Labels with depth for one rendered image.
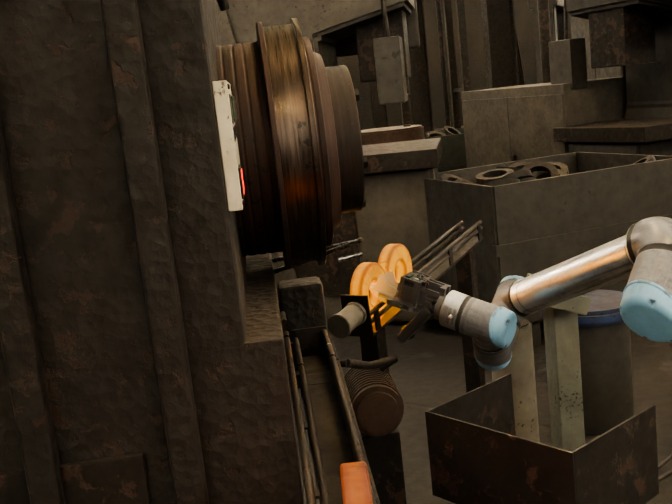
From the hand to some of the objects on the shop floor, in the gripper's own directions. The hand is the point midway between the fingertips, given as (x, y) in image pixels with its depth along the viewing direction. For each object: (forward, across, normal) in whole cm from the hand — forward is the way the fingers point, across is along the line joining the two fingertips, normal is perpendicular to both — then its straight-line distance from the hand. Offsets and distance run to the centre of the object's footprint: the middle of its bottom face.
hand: (370, 288), depth 221 cm
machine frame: (+1, +70, +76) cm, 103 cm away
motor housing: (-25, +11, +67) cm, 72 cm away
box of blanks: (+2, -229, +75) cm, 241 cm away
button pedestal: (-53, -52, +58) cm, 94 cm away
